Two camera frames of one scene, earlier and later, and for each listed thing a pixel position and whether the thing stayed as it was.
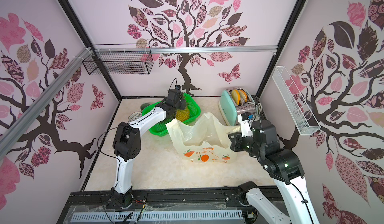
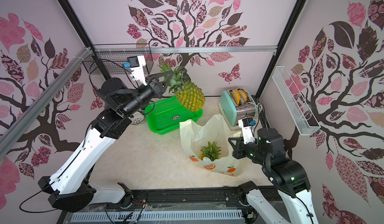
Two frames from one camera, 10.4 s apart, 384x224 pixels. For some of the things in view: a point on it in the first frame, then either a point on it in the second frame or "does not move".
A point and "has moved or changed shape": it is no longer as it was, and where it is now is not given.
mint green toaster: [229, 109] does not move
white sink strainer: [134, 116] does not move
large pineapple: [182, 115] → [190, 95]
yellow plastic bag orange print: [205, 140] has moved or changed shape
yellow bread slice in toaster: [236, 96] does not move
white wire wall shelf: [303, 117] does not move
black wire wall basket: [120, 59] does not move
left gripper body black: [179, 105] → [153, 87]
